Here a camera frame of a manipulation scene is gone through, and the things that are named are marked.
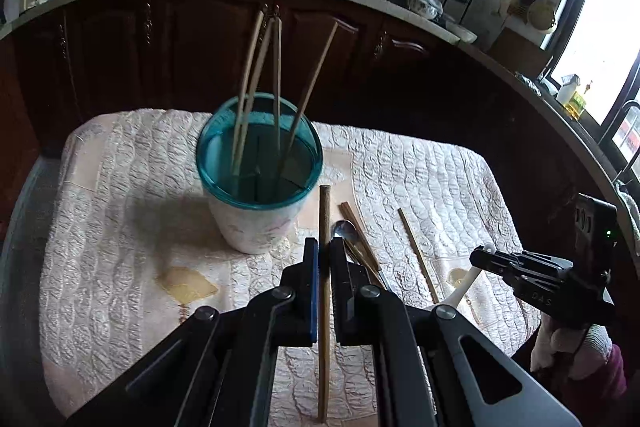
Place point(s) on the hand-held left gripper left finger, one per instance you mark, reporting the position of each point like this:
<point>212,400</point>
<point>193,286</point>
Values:
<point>315,297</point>

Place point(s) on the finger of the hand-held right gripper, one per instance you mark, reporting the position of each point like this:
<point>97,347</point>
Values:
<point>495,253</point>
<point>507,274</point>

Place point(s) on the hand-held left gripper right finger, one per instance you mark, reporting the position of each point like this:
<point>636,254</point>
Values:
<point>340,297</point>

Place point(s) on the white ceramic spoon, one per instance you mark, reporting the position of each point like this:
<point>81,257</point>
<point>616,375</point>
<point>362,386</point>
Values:
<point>460,289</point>

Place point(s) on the metal spoon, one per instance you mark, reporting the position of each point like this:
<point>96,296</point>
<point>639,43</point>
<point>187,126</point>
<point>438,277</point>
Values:
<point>343,229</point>

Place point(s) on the brown wooden chopstick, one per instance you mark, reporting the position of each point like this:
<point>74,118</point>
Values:
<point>358,224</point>
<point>417,252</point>
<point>347,218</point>
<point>324,217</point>

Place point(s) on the white floral utensil holder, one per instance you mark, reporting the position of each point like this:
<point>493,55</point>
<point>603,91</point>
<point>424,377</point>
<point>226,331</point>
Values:
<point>250,227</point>

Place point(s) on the light wooden chopstick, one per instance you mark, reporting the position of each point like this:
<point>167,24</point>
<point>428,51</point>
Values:
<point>250,67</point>
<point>277,72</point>
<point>315,72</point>
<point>260,57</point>

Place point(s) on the person's right forearm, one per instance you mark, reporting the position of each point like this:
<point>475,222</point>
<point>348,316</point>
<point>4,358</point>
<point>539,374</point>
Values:
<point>612,377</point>

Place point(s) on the person's right hand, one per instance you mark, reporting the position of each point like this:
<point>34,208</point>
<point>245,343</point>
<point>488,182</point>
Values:
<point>550,347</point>

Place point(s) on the black kitchen faucet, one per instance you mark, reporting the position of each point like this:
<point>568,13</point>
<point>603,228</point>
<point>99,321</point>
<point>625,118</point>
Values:
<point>617,127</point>

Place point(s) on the yellow dish soap bottle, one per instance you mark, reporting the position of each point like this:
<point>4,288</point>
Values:
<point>580,104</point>

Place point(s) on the white soap bottle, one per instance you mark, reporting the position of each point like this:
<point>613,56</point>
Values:
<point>567,91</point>

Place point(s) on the wooden cutting board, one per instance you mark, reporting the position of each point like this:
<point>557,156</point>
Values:
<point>520,52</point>

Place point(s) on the pink quilted tablecloth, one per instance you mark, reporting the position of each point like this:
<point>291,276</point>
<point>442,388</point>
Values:
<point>125,207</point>

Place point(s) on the white bowl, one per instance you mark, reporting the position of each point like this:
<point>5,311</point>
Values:
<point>465,35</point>

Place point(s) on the window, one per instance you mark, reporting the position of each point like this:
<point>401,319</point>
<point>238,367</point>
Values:
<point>607,32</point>

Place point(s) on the dark wooden base cabinets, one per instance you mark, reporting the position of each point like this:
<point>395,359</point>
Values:
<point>175,47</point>

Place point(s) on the wall utensil holder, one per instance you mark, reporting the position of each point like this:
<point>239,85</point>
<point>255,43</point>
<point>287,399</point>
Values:
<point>525,2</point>

